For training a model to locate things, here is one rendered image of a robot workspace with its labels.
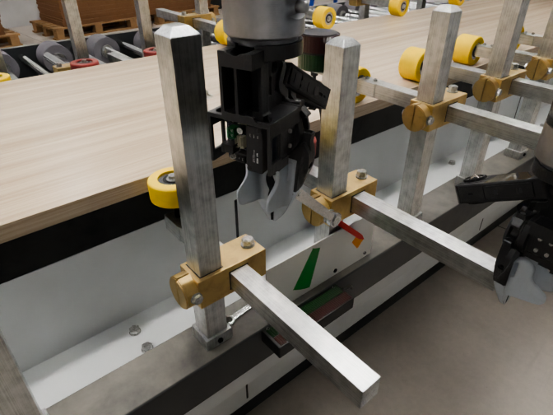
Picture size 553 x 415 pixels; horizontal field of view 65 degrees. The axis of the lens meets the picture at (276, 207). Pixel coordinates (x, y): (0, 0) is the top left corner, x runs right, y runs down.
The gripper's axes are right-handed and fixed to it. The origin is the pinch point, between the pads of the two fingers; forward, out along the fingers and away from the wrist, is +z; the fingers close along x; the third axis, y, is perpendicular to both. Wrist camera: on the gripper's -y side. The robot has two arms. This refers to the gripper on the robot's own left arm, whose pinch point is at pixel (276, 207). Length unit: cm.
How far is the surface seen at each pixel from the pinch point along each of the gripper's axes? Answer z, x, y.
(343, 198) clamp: 8.7, 1.3, -19.6
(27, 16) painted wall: 83, -642, -372
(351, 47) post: -15.0, 0.4, -19.5
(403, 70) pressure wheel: 2, -6, -75
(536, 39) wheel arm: 0, 21, -121
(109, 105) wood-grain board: 5, -58, -25
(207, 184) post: -2.6, -7.8, 3.1
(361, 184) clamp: 8.3, 2.4, -24.8
